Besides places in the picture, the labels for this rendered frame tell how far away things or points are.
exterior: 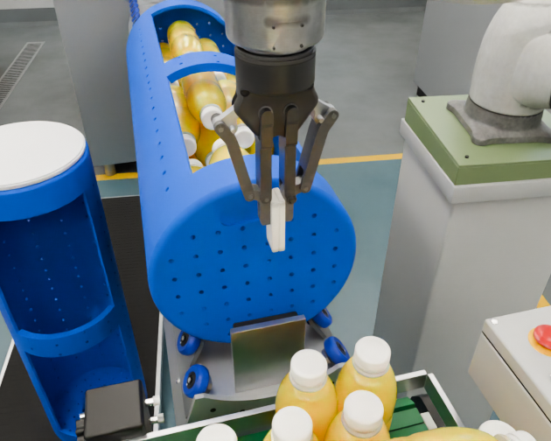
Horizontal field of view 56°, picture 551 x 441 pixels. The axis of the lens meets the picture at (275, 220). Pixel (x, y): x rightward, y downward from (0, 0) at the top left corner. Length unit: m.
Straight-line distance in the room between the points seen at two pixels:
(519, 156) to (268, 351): 0.67
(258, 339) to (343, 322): 1.45
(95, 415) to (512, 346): 0.49
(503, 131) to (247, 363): 0.73
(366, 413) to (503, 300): 0.90
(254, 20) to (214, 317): 0.43
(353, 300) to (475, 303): 0.93
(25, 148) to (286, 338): 0.73
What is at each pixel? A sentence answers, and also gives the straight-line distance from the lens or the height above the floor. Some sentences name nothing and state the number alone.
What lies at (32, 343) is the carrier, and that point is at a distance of 1.38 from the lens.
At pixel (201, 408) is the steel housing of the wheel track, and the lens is 0.75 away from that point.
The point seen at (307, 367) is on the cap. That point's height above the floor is 1.11.
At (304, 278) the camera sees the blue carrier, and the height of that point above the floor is 1.07.
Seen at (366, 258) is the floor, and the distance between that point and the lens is 2.43.
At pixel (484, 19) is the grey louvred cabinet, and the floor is 0.75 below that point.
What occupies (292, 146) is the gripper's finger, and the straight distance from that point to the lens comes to 0.54.
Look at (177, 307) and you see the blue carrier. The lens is 0.72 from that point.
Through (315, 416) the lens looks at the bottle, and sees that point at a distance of 0.60.
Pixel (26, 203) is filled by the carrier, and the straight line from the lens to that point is 1.11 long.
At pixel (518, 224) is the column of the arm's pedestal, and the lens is 1.25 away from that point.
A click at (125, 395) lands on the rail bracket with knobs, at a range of 0.71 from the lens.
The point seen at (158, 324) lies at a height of 0.15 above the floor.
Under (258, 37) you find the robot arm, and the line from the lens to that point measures 0.46.
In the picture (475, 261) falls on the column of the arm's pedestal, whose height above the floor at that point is 0.79.
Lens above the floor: 1.56
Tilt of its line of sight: 37 degrees down
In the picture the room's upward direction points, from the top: straight up
